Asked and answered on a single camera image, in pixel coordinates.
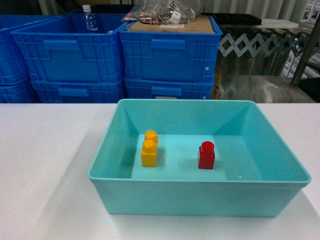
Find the red toy block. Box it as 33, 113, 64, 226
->
197, 141, 216, 170

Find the yellow toy block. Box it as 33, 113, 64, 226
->
141, 130, 158, 168

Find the light blue plastic box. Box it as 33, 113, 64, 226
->
88, 99, 311, 217

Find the blue crate lower right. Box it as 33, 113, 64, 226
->
124, 78, 214, 100

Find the blue crate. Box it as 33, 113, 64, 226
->
11, 13, 125, 84
124, 78, 214, 100
0, 15, 41, 104
30, 80, 127, 103
119, 15, 222, 84

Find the blue crate lower middle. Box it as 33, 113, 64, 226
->
30, 80, 127, 103

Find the blue crate upper right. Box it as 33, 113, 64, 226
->
119, 15, 222, 84

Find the expandable roller conveyor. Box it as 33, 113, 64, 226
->
218, 27, 311, 58

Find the brown cardboard sheet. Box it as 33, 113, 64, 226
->
127, 15, 217, 34

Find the plastic bag of parts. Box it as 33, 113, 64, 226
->
122, 0, 204, 25

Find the clear water bottle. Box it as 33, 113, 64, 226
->
82, 4, 99, 33

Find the black tray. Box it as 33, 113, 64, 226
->
202, 12, 262, 26

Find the blue crate upper middle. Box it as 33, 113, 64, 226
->
11, 13, 125, 84

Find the blue crate far left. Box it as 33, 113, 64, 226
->
0, 15, 41, 104

